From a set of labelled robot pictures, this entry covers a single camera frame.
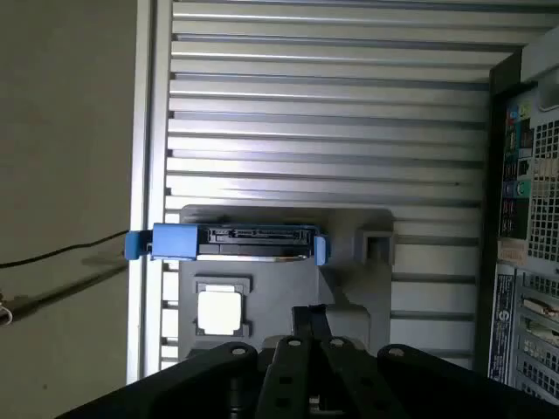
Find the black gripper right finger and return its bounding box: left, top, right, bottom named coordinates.
left=309, top=304, right=559, bottom=419

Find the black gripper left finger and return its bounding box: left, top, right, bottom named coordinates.
left=55, top=305, right=316, bottom=419

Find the hard disk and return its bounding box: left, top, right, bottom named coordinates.
left=124, top=221, right=330, bottom=267

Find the grey parts rack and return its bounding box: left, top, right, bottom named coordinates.
left=176, top=203, right=397, bottom=366

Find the silver CPU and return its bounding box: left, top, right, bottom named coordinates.
left=196, top=282, right=243, bottom=336

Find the black open PC case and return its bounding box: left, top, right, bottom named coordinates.
left=486, top=29, right=559, bottom=406

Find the thin black floor cable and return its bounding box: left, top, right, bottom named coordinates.
left=0, top=230, right=131, bottom=268

